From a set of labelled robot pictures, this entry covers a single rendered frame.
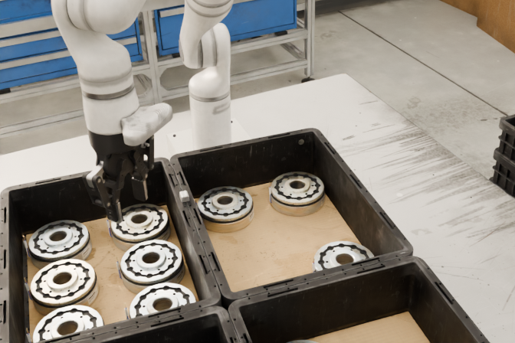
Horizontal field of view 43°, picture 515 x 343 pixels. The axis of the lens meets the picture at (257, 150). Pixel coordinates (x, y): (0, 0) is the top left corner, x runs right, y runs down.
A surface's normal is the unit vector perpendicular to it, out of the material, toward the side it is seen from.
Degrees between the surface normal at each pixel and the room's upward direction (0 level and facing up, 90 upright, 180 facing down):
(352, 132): 0
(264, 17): 90
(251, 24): 90
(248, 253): 0
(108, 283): 0
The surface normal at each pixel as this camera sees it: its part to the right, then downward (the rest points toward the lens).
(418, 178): -0.04, -0.84
